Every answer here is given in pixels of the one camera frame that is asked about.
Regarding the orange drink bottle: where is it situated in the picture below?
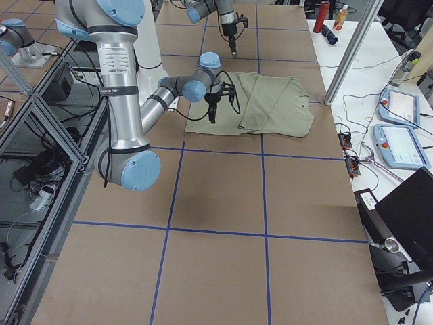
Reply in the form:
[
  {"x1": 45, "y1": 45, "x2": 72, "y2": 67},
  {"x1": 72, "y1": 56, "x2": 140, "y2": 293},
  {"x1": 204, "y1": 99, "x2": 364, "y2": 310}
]
[{"x1": 333, "y1": 5, "x2": 348, "y2": 31}]

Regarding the grey water bottle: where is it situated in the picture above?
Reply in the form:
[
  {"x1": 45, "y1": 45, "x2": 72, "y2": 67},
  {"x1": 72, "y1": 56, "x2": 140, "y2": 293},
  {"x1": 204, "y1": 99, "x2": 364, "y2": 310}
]
[{"x1": 389, "y1": 50, "x2": 421, "y2": 87}]

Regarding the dark folded umbrella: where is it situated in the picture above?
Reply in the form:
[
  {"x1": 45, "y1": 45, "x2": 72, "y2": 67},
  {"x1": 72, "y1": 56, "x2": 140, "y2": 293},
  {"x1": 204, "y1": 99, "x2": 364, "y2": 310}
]
[{"x1": 321, "y1": 25, "x2": 338, "y2": 45}]

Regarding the lower teach pendant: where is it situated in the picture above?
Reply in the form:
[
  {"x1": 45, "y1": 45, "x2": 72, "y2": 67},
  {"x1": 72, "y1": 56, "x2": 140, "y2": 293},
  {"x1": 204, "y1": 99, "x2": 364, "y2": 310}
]
[{"x1": 373, "y1": 124, "x2": 431, "y2": 170}]

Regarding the white power strip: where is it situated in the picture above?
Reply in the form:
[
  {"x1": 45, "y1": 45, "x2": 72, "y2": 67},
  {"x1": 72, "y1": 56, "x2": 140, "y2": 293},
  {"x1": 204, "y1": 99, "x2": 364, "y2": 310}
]
[{"x1": 29, "y1": 190, "x2": 53, "y2": 211}]

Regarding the teach pendant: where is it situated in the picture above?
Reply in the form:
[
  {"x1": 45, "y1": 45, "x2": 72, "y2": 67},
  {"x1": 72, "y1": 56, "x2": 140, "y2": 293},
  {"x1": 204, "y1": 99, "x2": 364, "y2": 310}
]
[
  {"x1": 373, "y1": 124, "x2": 431, "y2": 170},
  {"x1": 378, "y1": 88, "x2": 420, "y2": 128}
]

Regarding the aluminium frame post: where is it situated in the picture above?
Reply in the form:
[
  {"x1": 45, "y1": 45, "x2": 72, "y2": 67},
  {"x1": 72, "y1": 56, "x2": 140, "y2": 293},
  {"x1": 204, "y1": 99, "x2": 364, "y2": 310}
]
[{"x1": 324, "y1": 0, "x2": 384, "y2": 106}]

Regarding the red bottle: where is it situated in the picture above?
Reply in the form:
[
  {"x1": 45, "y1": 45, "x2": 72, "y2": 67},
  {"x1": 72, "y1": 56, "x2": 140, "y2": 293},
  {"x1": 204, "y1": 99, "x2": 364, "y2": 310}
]
[{"x1": 313, "y1": 1, "x2": 330, "y2": 33}]

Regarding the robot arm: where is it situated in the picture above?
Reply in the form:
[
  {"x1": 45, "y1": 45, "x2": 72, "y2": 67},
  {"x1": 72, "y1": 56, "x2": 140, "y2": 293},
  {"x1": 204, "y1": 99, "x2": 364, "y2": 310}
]
[
  {"x1": 181, "y1": 0, "x2": 249, "y2": 58},
  {"x1": 55, "y1": 1, "x2": 236, "y2": 191}
]

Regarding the upper teach pendant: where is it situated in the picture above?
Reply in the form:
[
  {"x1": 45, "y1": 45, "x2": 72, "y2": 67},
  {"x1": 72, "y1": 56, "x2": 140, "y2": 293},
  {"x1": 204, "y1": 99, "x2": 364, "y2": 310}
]
[{"x1": 378, "y1": 88, "x2": 420, "y2": 128}]

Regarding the black power box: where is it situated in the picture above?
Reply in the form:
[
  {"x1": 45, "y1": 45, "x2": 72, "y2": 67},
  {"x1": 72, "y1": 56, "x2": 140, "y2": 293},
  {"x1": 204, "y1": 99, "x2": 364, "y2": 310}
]
[{"x1": 43, "y1": 64, "x2": 74, "y2": 101}]

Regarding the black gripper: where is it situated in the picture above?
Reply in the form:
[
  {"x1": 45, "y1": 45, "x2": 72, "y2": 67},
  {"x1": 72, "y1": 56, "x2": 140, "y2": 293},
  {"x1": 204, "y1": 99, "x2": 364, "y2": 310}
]
[
  {"x1": 204, "y1": 83, "x2": 236, "y2": 124},
  {"x1": 221, "y1": 15, "x2": 248, "y2": 59}
]

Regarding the olive green long-sleeve shirt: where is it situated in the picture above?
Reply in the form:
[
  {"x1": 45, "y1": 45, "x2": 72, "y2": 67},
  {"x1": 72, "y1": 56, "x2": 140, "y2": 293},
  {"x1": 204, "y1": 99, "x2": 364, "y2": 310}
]
[{"x1": 185, "y1": 72, "x2": 314, "y2": 138}]

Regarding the orange terminal block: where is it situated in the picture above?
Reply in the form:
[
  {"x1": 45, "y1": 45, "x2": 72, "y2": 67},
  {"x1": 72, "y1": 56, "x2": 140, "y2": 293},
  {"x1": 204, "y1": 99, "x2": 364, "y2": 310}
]
[
  {"x1": 338, "y1": 133, "x2": 352, "y2": 150},
  {"x1": 345, "y1": 156, "x2": 361, "y2": 179}
]

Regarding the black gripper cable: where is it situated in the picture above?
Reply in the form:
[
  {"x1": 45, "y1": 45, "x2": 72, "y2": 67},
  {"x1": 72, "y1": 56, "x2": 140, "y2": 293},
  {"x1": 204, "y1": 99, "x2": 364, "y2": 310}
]
[{"x1": 187, "y1": 70, "x2": 242, "y2": 121}]

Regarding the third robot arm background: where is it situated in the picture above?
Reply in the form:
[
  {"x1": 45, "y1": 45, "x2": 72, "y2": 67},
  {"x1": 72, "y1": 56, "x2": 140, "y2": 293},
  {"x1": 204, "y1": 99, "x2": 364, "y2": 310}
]
[{"x1": 1, "y1": 18, "x2": 48, "y2": 68}]

